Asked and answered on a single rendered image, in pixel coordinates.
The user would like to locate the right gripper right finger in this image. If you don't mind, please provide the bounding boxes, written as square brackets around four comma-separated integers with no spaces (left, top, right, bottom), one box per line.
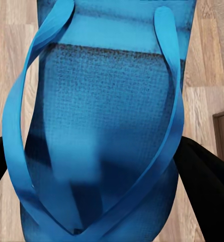
[173,136,224,242]

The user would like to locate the sandal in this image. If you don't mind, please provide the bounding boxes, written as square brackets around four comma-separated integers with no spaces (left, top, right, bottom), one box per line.
[2,0,197,242]

